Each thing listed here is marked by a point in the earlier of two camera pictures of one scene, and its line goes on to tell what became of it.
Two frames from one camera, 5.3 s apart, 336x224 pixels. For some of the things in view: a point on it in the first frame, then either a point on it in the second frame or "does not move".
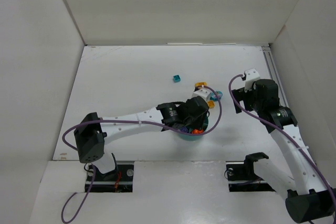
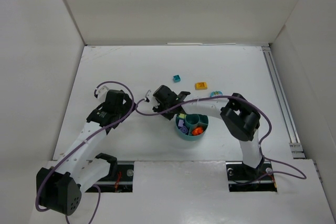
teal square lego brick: (177, 78) does not move
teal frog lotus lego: (214, 96) does not move
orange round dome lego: (197, 131) does not move
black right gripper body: (242, 98) → (163, 107)
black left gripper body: (192, 120) → (122, 100)
